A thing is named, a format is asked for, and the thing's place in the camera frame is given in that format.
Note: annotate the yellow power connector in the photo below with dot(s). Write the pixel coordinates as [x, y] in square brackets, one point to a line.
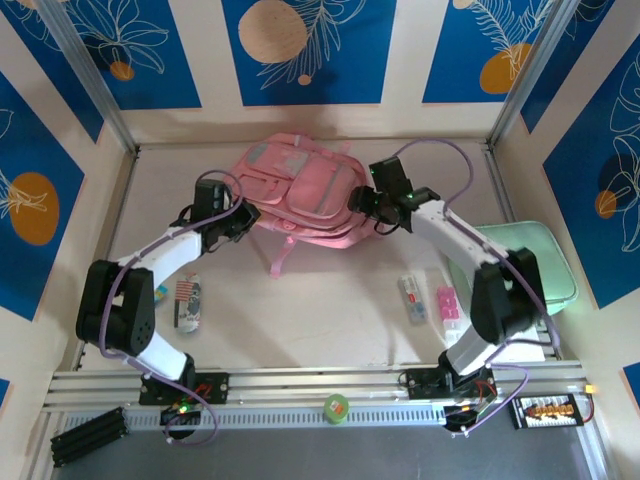
[592, 389]

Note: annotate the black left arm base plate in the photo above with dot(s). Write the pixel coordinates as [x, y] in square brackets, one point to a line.
[215, 387]

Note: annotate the aluminium frame post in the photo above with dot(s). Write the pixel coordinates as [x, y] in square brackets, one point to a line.
[525, 75]
[95, 90]

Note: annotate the flag print pencil case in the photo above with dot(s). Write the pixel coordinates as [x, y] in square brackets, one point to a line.
[187, 305]

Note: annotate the black power distribution board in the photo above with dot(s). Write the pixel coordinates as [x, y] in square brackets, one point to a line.
[545, 411]

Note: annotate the small teal packet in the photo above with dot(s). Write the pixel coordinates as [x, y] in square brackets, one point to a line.
[161, 295]

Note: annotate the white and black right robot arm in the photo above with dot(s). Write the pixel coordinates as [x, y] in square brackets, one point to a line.
[450, 230]

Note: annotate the pink student backpack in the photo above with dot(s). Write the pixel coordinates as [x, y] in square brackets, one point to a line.
[310, 190]

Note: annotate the black ribbed block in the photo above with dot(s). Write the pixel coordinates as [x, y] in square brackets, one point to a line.
[85, 435]

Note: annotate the mint green zip case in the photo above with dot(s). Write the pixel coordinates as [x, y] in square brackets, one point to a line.
[550, 260]

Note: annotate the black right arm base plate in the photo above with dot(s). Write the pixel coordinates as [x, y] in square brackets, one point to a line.
[422, 382]

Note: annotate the green tape roll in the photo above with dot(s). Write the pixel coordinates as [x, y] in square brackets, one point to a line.
[336, 406]

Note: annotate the aluminium rail frame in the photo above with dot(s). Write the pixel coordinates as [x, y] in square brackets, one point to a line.
[310, 385]

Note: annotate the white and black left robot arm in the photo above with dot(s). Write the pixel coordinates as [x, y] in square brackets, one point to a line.
[175, 252]

